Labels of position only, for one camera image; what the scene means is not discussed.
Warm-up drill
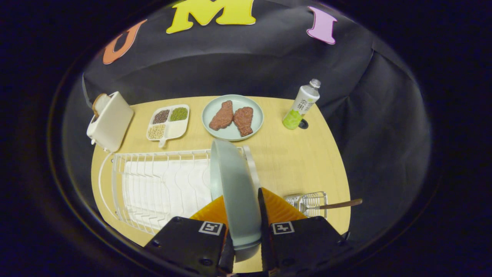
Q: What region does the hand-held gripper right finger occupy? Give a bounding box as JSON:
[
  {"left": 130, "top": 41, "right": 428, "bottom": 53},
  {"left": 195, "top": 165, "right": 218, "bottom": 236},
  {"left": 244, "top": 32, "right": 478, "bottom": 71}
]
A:
[{"left": 257, "top": 187, "right": 352, "bottom": 275}]

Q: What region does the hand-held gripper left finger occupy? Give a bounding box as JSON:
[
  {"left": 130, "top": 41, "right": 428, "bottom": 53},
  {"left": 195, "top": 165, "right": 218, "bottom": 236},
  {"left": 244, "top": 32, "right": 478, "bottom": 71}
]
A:
[{"left": 144, "top": 195, "right": 236, "bottom": 277}]

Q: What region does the pale green plate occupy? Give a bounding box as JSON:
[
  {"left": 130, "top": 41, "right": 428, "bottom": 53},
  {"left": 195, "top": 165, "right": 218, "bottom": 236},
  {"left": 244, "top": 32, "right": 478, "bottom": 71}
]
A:
[
  {"left": 209, "top": 138, "right": 263, "bottom": 262},
  {"left": 202, "top": 94, "right": 264, "bottom": 142}
]

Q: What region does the metal wire basket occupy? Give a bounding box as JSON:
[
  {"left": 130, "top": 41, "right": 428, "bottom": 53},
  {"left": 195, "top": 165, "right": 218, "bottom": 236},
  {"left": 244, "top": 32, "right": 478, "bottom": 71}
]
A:
[{"left": 284, "top": 191, "right": 328, "bottom": 220}]

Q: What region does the white wire dish rack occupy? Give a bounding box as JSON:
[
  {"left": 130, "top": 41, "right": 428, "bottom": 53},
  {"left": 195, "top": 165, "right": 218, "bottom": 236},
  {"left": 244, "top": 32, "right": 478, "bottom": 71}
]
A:
[{"left": 98, "top": 145, "right": 262, "bottom": 236}]

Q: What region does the metal spoon with wooden handle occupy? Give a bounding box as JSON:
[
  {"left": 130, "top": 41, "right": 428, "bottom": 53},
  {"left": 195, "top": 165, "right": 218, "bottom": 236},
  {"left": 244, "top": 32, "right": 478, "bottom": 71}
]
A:
[{"left": 300, "top": 199, "right": 363, "bottom": 214}]

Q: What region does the white divided tray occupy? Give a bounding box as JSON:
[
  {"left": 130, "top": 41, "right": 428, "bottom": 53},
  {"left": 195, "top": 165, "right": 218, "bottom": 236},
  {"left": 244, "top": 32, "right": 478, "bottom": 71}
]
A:
[{"left": 146, "top": 104, "right": 190, "bottom": 149}]

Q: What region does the beige bean pile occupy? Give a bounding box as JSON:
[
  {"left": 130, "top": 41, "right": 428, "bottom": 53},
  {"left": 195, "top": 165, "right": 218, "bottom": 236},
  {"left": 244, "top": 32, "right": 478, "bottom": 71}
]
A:
[{"left": 148, "top": 124, "right": 166, "bottom": 140}]

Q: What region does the brown meat piece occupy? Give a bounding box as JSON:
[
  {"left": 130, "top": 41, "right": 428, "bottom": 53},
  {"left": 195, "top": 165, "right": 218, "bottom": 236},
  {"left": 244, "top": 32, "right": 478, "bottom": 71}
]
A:
[
  {"left": 209, "top": 100, "right": 234, "bottom": 131},
  {"left": 233, "top": 107, "right": 254, "bottom": 137}
]

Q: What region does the green tea bottle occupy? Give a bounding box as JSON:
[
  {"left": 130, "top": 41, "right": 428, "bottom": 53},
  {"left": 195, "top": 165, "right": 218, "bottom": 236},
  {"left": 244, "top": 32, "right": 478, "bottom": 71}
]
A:
[{"left": 282, "top": 79, "right": 321, "bottom": 130}]

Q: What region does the white toaster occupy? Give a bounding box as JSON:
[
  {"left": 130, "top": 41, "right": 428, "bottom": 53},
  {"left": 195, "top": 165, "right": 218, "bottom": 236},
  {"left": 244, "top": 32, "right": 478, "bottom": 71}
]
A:
[{"left": 86, "top": 91, "right": 135, "bottom": 153}]

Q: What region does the brown bread slice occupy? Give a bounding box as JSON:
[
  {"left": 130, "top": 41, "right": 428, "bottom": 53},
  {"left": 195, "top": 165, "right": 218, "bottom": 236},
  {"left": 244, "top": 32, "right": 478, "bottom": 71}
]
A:
[{"left": 92, "top": 93, "right": 112, "bottom": 117}]

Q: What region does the black backdrop cloth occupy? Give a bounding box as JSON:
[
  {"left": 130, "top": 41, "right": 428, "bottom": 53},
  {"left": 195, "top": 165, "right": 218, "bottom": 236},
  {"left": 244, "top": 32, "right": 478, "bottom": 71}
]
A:
[{"left": 61, "top": 0, "right": 431, "bottom": 247}]

